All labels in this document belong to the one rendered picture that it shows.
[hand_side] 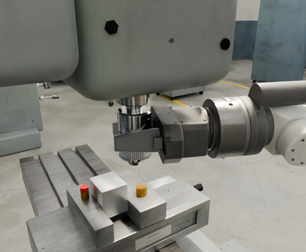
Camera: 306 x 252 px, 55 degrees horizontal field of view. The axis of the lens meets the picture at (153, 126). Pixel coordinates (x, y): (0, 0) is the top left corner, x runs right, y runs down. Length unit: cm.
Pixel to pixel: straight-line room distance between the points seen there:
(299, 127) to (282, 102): 4
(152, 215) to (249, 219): 179
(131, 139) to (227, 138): 13
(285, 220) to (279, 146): 198
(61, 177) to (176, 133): 59
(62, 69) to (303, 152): 33
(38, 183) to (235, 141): 62
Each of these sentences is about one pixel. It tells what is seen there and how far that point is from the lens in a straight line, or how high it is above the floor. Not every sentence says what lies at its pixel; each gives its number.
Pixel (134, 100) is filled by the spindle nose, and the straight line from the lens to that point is 37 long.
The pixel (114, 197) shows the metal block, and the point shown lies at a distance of 56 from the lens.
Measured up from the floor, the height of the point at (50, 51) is 137.
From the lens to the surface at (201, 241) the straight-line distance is 78.
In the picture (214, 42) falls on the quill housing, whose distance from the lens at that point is 32.
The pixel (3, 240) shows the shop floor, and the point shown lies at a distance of 228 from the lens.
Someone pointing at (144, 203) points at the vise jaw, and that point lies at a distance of 57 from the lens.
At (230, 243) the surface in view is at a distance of 97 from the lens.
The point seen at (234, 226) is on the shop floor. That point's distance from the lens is 223.
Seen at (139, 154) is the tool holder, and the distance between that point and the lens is 40.
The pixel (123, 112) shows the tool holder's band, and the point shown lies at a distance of 39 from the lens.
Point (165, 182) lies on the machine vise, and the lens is 70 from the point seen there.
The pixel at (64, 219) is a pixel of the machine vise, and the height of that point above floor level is 102.
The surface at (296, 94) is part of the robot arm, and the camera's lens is 44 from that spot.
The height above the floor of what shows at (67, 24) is 138.
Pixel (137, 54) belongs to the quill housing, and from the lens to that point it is 27.
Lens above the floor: 139
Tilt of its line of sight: 21 degrees down
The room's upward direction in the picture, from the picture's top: straight up
